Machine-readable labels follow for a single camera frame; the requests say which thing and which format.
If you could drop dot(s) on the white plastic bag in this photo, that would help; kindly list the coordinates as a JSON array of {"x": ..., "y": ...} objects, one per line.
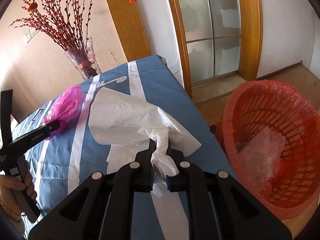
[{"x": 128, "y": 124}]

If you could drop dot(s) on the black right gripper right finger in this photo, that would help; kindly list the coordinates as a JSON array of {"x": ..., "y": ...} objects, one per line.
[{"x": 219, "y": 207}]

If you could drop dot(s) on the red berry branch bouquet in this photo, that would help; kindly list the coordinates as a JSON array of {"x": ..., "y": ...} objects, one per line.
[{"x": 64, "y": 21}]

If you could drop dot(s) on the small red lantern ornament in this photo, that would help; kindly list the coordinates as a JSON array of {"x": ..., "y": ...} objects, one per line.
[{"x": 32, "y": 8}]

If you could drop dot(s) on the blue white striped tablecloth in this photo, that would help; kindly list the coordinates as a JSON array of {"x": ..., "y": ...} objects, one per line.
[{"x": 60, "y": 164}]

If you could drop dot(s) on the magenta plastic bag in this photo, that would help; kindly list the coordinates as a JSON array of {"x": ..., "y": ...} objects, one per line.
[{"x": 65, "y": 108}]

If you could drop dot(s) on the glass floor vase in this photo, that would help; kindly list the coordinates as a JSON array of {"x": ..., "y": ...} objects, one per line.
[{"x": 84, "y": 60}]

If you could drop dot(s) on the clear bubble wrap sheet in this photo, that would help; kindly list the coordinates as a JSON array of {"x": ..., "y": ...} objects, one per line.
[{"x": 260, "y": 157}]

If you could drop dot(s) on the white double wall switch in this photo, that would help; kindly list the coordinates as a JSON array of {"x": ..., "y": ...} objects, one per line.
[{"x": 30, "y": 34}]

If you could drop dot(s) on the frosted glass sliding door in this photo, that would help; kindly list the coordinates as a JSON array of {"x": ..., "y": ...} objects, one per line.
[{"x": 213, "y": 36}]

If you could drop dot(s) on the red laundry basket trash bin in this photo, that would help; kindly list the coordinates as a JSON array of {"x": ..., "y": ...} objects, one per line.
[{"x": 272, "y": 142}]

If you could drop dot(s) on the person's left hand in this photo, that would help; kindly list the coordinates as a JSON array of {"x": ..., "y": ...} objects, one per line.
[{"x": 8, "y": 200}]

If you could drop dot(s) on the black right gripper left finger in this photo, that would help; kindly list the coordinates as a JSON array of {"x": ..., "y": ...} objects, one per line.
[{"x": 100, "y": 208}]

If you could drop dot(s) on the wooden door frame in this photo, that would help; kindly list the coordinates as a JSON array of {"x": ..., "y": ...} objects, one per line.
[{"x": 145, "y": 26}]

